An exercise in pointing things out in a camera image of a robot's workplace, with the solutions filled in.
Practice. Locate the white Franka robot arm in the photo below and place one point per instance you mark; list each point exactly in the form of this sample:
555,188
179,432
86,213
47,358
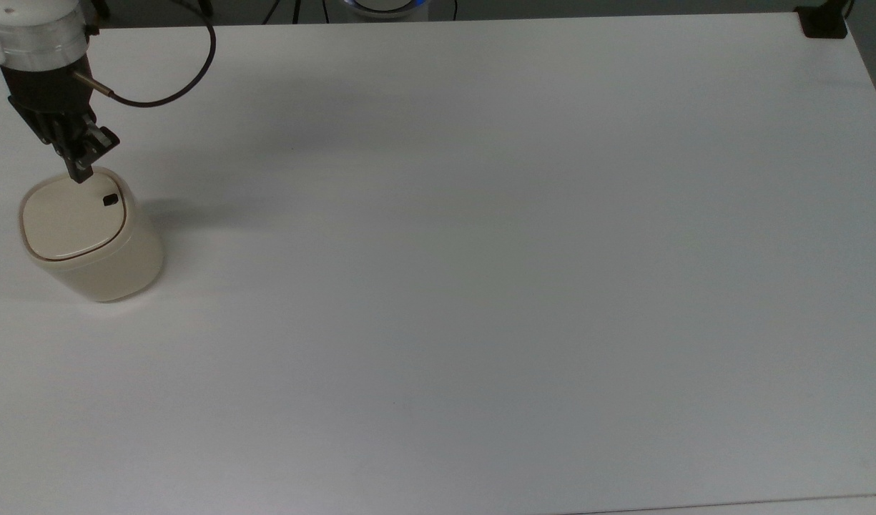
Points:
30,36

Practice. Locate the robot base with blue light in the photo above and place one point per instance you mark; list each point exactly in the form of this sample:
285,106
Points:
387,6

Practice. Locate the beige desktop trash bin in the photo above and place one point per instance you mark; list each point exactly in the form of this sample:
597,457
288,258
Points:
116,265

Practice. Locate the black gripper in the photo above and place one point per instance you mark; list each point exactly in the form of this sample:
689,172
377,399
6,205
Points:
48,93

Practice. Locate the black lid push button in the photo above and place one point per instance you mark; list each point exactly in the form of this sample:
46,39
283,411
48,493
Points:
110,200

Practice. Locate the black table corner clamp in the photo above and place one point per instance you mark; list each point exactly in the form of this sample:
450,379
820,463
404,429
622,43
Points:
824,25

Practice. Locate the beige trash bin lid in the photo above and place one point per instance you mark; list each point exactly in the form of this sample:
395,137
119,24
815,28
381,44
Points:
66,214

